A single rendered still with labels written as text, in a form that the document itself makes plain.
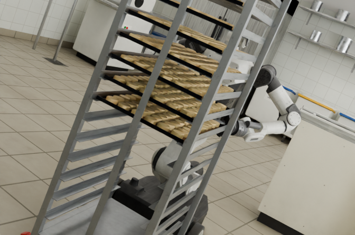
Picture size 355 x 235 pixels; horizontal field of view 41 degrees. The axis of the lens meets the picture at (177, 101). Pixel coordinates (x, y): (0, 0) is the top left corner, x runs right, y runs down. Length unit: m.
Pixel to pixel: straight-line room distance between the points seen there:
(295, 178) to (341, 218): 0.42
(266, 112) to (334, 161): 3.82
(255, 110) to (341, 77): 1.41
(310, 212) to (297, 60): 4.55
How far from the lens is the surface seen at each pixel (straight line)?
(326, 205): 3.60
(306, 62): 7.82
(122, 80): 1.88
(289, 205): 3.62
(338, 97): 7.67
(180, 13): 1.75
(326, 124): 3.51
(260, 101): 7.29
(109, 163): 2.33
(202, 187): 2.39
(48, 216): 2.09
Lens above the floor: 1.22
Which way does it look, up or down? 10 degrees down
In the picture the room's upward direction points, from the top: 23 degrees clockwise
